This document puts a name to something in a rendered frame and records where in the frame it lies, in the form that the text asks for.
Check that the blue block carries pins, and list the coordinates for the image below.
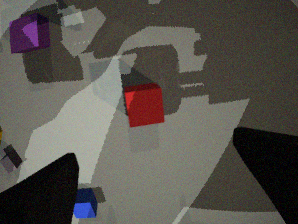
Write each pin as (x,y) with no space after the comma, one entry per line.
(86,204)

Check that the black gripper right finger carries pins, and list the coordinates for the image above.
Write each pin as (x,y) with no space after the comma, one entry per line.
(273,160)

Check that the red block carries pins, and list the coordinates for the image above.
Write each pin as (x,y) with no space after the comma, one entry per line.
(144,104)

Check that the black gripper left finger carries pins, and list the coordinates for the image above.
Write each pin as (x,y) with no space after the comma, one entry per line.
(46,197)

